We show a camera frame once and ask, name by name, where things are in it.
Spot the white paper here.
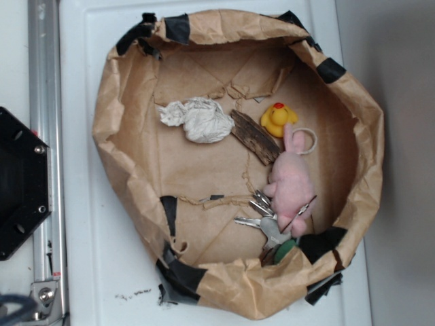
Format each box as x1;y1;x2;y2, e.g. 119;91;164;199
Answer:
158;97;235;144

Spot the dark wooden block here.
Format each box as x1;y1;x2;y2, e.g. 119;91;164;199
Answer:
230;109;281;165

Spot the brown paper bag bin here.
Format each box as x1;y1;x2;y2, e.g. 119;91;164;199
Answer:
92;10;384;320

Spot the yellow rubber duck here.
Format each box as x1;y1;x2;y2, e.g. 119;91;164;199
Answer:
260;103;298;138

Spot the pink plush bunny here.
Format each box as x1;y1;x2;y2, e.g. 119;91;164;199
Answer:
262;123;317;238

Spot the bunch of silver keys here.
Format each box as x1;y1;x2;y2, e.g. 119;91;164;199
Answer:
234;190;292;253

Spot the green round key fob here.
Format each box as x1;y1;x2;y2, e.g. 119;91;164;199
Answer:
273;239;297;265

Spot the white tray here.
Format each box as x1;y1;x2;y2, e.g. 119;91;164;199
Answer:
58;0;373;326

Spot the aluminium frame rail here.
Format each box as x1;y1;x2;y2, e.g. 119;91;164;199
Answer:
28;1;69;325

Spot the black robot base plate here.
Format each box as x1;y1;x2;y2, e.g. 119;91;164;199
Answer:
1;107;51;261

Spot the metal corner bracket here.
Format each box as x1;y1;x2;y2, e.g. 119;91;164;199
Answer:
21;280;63;325

